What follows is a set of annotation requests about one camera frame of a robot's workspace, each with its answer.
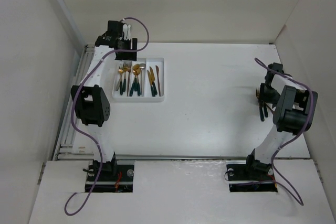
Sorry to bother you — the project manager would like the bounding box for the gold fork green handle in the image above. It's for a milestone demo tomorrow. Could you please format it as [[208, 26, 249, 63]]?
[[122, 61, 131, 92]]

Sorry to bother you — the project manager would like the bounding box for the silver rose fork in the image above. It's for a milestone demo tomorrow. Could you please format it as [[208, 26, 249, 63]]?
[[115, 63, 123, 91]]

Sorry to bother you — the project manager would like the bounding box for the silver spoon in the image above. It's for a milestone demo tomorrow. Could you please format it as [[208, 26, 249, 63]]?
[[139, 63, 146, 95]]

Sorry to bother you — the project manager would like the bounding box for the gold knife green handle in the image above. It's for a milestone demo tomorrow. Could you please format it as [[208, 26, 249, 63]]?
[[147, 70, 155, 97], [150, 67, 158, 95], [263, 103, 269, 118]]

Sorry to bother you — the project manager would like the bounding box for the rose gold knife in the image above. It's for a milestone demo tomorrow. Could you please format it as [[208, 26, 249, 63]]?
[[155, 65, 161, 97]]

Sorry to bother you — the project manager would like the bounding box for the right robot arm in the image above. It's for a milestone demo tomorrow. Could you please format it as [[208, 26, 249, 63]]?
[[243, 62, 318, 179]]

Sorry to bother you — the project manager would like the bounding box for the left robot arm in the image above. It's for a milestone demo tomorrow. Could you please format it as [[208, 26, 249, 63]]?
[[71, 18, 140, 181]]

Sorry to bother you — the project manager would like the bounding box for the white cutlery tray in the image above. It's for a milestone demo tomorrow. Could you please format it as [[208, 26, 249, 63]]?
[[112, 58, 165, 102]]

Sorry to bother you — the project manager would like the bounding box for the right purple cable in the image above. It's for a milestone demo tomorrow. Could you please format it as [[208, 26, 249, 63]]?
[[254, 57, 315, 206]]

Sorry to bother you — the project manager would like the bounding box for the purple cable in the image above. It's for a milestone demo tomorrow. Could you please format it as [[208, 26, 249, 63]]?
[[254, 57, 315, 206], [64, 17, 150, 217]]

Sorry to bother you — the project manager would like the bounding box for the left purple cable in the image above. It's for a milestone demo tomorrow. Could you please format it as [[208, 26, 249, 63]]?
[[64, 17, 150, 217]]

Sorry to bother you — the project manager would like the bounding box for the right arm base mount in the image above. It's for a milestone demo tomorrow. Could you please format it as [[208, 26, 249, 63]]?
[[225, 164, 278, 193]]

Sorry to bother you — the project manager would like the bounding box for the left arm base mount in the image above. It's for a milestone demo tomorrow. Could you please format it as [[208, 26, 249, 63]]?
[[83, 161, 134, 193]]

